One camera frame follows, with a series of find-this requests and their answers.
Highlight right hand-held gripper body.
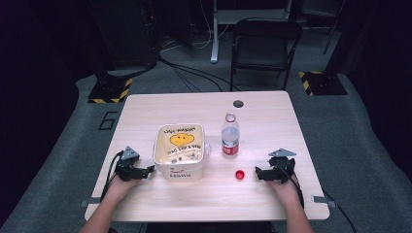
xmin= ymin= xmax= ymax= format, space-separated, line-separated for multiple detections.
xmin=265 ymin=148 xmax=297 ymax=184

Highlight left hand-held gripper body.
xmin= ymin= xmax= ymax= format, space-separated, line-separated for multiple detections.
xmin=115 ymin=146 xmax=146 ymax=182

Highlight person's left hand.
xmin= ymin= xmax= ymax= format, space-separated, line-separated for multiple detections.
xmin=107 ymin=176 xmax=143 ymax=199

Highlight person's right hand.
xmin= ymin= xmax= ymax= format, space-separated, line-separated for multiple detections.
xmin=265 ymin=179 xmax=301 ymax=206

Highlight cream square plastic bin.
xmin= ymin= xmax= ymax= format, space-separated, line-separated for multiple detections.
xmin=153 ymin=122 xmax=212 ymax=182

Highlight clear plastic bottle red label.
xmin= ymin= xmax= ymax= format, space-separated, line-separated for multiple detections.
xmin=221 ymin=111 xmax=241 ymax=157

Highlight grey table clamp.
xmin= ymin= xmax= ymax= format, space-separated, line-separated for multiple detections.
xmin=310 ymin=193 xmax=338 ymax=209
xmin=79 ymin=196 xmax=102 ymax=209

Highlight person's dark clothing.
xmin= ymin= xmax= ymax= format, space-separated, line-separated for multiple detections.
xmin=145 ymin=221 xmax=274 ymax=233

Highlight black stand base striped edge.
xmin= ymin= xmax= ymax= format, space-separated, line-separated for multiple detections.
xmin=297 ymin=70 xmax=349 ymax=97
xmin=86 ymin=71 xmax=134 ymax=105

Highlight black folding chair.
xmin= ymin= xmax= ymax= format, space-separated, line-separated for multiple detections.
xmin=229 ymin=17 xmax=304 ymax=92

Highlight dark equipment cabinet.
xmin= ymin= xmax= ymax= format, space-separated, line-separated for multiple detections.
xmin=86 ymin=0 xmax=160 ymax=72

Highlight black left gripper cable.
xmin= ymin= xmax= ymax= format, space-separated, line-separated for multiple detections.
xmin=99 ymin=150 xmax=126 ymax=202

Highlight black cable at table clamp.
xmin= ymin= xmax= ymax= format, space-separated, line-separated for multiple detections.
xmin=321 ymin=188 xmax=359 ymax=233

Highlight black floor cables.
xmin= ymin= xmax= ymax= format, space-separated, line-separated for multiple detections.
xmin=157 ymin=53 xmax=241 ymax=93

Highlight white desk frame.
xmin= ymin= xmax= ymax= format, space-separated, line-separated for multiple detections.
xmin=209 ymin=0 xmax=294 ymax=64

